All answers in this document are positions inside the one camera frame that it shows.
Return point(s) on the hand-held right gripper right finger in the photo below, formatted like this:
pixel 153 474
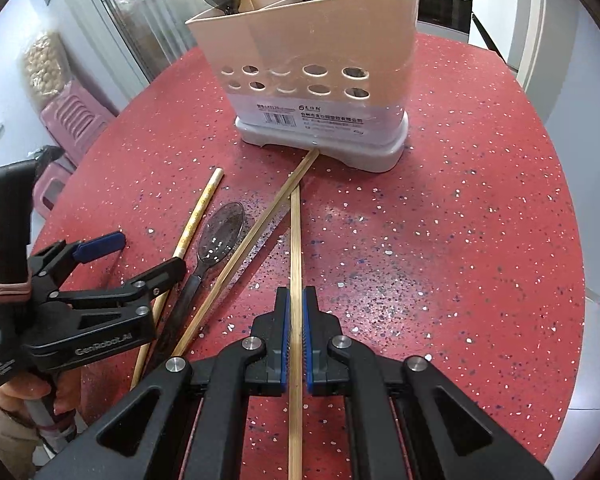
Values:
pixel 311 330

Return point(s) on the sliding glass door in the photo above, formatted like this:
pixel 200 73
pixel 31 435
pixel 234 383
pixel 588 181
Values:
pixel 145 20

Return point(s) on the white fridge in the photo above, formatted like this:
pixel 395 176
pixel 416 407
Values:
pixel 505 0

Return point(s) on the clear bag of nuts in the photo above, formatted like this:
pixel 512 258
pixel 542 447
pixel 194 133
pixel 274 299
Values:
pixel 45 62

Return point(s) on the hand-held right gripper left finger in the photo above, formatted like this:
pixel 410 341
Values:
pixel 282 330

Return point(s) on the pink rubber band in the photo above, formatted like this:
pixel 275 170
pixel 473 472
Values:
pixel 7 290

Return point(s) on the person's left hand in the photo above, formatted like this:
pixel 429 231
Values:
pixel 15 395

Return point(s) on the single pink stool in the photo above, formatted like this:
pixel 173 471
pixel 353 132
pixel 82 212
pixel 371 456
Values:
pixel 50 185

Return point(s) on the plain bamboo chopstick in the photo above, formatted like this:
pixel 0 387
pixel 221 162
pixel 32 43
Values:
pixel 260 245
pixel 295 260

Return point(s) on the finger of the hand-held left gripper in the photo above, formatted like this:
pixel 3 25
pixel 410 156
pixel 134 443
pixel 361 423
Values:
pixel 100 246
pixel 165 272

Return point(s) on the black object on stool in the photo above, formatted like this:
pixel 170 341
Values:
pixel 47 155

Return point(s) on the beige plastic utensil holder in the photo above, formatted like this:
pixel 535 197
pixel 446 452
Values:
pixel 300 35

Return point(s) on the pink plastic stool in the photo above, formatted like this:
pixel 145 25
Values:
pixel 75 120

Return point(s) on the yellow speckled chopstick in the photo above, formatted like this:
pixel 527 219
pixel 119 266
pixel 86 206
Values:
pixel 200 210

